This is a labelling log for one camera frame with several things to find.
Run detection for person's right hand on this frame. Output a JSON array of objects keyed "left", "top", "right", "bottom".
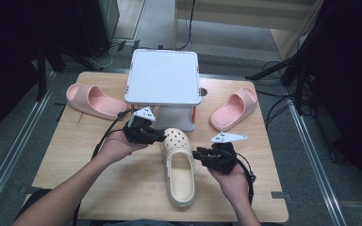
[{"left": 207, "top": 163, "right": 253, "bottom": 205}]

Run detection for black floor cable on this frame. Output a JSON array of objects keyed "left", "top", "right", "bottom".
[{"left": 255, "top": 60, "right": 297, "bottom": 128}]

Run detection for right hand-held gripper cable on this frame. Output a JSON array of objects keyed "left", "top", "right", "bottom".
[{"left": 235, "top": 152, "right": 257, "bottom": 205}]

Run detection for person's grey clothing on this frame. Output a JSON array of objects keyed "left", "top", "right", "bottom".
[{"left": 103, "top": 219, "right": 230, "bottom": 226}]

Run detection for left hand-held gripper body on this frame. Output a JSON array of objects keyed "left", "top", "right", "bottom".
[{"left": 123, "top": 106, "right": 158, "bottom": 146}]

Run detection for pink slide slipper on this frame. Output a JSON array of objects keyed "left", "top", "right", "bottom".
[
  {"left": 209, "top": 87, "right": 258, "bottom": 133},
  {"left": 65, "top": 83, "right": 129, "bottom": 121}
]

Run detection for dark curtain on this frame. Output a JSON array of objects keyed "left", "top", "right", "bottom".
[
  {"left": 0, "top": 0, "right": 80, "bottom": 144},
  {"left": 307, "top": 0, "right": 362, "bottom": 203}
]

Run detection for white two-tier shoe rack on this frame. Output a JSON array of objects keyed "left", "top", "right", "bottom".
[{"left": 124, "top": 48, "right": 203, "bottom": 133}]

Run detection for person's left hand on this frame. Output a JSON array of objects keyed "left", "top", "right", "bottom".
[{"left": 97, "top": 130, "right": 151, "bottom": 166}]

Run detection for cream clog shoe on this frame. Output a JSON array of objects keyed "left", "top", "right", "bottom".
[{"left": 159, "top": 127, "right": 198, "bottom": 209}]

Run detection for dark cabinet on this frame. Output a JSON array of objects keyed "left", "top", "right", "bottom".
[{"left": 76, "top": 0, "right": 121, "bottom": 58}]

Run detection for black metal stand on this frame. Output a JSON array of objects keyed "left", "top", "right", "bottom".
[
  {"left": 244, "top": 40, "right": 317, "bottom": 116},
  {"left": 35, "top": 40, "right": 106, "bottom": 102}
]

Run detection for left hand-held gripper cable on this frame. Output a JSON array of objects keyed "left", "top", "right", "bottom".
[{"left": 73, "top": 107, "right": 136, "bottom": 226}]

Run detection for hand-held gripper cable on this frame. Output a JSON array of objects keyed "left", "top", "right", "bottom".
[
  {"left": 235, "top": 152, "right": 257, "bottom": 205},
  {"left": 73, "top": 107, "right": 136, "bottom": 226}
]

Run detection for black hanging cable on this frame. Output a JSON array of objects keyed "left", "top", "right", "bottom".
[{"left": 176, "top": 0, "right": 197, "bottom": 51}]

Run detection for beige wooden board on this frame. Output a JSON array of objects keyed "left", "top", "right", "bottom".
[{"left": 173, "top": 0, "right": 324, "bottom": 61}]

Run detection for white floor cable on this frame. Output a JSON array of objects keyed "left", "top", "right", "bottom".
[{"left": 89, "top": 44, "right": 117, "bottom": 69}]

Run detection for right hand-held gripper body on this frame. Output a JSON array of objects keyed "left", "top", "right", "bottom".
[{"left": 202, "top": 131, "right": 249, "bottom": 175}]

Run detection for metal floor rail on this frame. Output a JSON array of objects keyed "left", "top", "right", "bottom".
[
  {"left": 0, "top": 71, "right": 57, "bottom": 216},
  {"left": 286, "top": 100, "right": 349, "bottom": 226}
]

